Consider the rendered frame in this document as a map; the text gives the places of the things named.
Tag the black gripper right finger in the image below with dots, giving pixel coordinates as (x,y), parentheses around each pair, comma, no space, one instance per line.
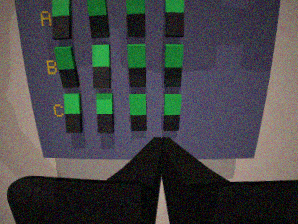
(198,195)

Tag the blue-grey switch panel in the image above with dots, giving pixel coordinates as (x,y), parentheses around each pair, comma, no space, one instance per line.
(107,76)

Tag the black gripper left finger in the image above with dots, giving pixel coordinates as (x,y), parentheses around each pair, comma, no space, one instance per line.
(128,197)

